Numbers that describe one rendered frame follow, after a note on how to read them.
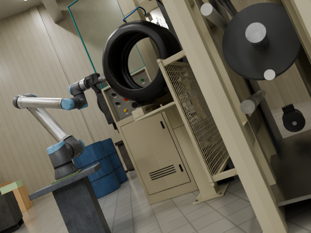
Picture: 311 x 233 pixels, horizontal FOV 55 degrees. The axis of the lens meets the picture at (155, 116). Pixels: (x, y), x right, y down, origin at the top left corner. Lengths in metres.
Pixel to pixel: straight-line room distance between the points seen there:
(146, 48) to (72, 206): 1.38
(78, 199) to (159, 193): 0.93
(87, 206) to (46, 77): 9.54
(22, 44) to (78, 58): 2.07
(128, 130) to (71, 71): 8.70
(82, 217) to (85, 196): 0.16
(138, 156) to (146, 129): 0.29
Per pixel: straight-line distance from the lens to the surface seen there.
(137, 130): 2.96
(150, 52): 2.52
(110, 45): 2.24
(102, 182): 5.18
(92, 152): 5.16
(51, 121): 2.73
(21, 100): 2.71
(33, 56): 12.02
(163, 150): 2.89
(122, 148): 7.19
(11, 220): 6.16
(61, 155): 2.47
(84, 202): 2.43
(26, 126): 11.66
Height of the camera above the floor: 0.67
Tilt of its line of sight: 2 degrees up
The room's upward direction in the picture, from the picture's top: 23 degrees counter-clockwise
